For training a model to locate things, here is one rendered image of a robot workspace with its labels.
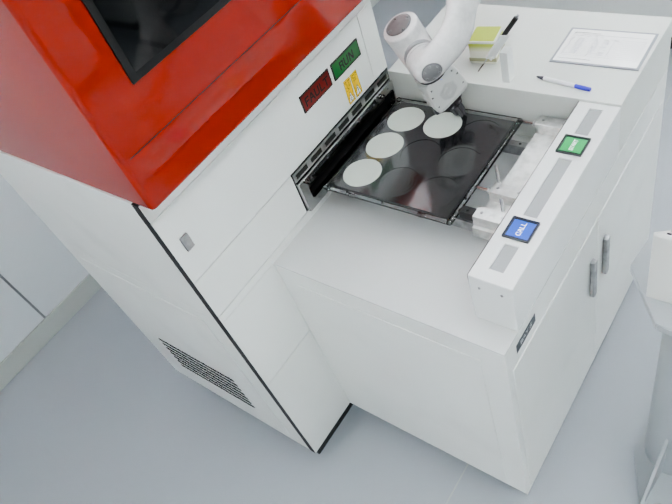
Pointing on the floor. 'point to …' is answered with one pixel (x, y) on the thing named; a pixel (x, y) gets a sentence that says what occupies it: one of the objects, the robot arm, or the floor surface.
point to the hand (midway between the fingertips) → (457, 108)
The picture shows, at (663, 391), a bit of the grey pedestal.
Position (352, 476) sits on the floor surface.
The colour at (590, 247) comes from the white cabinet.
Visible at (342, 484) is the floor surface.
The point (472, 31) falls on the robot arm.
